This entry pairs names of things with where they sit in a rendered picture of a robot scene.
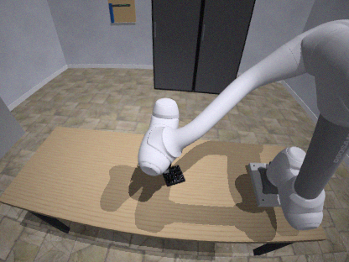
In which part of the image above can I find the black knob box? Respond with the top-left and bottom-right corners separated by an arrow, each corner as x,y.
163,165 -> 185,186

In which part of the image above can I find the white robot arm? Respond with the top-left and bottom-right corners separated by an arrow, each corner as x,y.
138,19 -> 349,231

